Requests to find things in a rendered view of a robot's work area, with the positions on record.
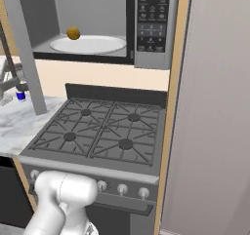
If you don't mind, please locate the grey microwave oven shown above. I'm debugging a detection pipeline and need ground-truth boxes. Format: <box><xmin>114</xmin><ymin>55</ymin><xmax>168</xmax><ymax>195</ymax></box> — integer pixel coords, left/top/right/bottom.
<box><xmin>16</xmin><ymin>0</ymin><xmax>181</xmax><ymax>70</ymax></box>

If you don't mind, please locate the white round microwave plate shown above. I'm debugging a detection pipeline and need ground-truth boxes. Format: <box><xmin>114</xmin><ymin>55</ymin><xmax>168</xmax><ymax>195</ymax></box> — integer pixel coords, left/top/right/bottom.
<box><xmin>49</xmin><ymin>34</ymin><xmax>128</xmax><ymax>56</ymax></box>

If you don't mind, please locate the grey microwave door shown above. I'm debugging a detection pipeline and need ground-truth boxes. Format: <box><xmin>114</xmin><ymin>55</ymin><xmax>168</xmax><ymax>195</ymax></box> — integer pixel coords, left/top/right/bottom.
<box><xmin>0</xmin><ymin>0</ymin><xmax>49</xmax><ymax>116</ymax></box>

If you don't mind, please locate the dark oven door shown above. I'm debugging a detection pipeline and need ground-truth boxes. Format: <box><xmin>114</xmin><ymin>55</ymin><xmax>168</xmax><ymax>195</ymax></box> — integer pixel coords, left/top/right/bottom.
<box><xmin>85</xmin><ymin>203</ymin><xmax>157</xmax><ymax>235</ymax></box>

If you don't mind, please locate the grey gas stove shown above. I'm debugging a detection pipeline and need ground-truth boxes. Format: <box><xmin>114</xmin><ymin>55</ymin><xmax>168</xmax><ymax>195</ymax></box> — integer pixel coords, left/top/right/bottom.
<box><xmin>19</xmin><ymin>82</ymin><xmax>169</xmax><ymax>235</ymax></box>

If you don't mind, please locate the tan wooden side panel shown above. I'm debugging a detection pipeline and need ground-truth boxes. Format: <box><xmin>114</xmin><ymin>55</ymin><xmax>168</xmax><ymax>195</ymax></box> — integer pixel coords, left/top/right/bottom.
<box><xmin>152</xmin><ymin>0</ymin><xmax>194</xmax><ymax>235</ymax></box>

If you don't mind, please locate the white stove knob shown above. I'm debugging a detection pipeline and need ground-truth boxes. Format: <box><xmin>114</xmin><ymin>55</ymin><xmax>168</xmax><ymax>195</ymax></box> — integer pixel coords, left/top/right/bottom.
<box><xmin>97</xmin><ymin>179</ymin><xmax>108</xmax><ymax>193</ymax></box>
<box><xmin>29</xmin><ymin>169</ymin><xmax>41</xmax><ymax>181</ymax></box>
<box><xmin>116</xmin><ymin>183</ymin><xmax>130</xmax><ymax>197</ymax></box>
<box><xmin>138</xmin><ymin>186</ymin><xmax>151</xmax><ymax>201</ymax></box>

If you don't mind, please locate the grey fridge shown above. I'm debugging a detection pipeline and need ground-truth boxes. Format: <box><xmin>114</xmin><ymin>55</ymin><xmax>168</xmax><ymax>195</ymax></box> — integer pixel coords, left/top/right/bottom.
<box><xmin>160</xmin><ymin>0</ymin><xmax>250</xmax><ymax>235</ymax></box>

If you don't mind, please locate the brown round food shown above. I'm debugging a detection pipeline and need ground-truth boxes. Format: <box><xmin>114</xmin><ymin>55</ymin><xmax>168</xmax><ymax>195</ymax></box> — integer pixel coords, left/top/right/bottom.
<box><xmin>65</xmin><ymin>25</ymin><xmax>82</xmax><ymax>41</ymax></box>

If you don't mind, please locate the small blue can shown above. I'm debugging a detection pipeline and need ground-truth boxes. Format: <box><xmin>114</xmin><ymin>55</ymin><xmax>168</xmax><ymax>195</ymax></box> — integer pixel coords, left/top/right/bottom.
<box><xmin>16</xmin><ymin>90</ymin><xmax>27</xmax><ymax>102</ymax></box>

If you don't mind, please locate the grey metal stand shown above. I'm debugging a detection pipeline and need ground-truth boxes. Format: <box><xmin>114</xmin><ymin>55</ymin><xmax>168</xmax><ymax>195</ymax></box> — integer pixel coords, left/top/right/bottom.
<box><xmin>0</xmin><ymin>19</ymin><xmax>30</xmax><ymax>107</ymax></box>

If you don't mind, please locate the black dishwasher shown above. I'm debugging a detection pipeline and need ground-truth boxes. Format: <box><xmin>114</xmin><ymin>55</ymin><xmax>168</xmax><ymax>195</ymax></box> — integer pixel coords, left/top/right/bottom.
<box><xmin>0</xmin><ymin>155</ymin><xmax>35</xmax><ymax>229</ymax></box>

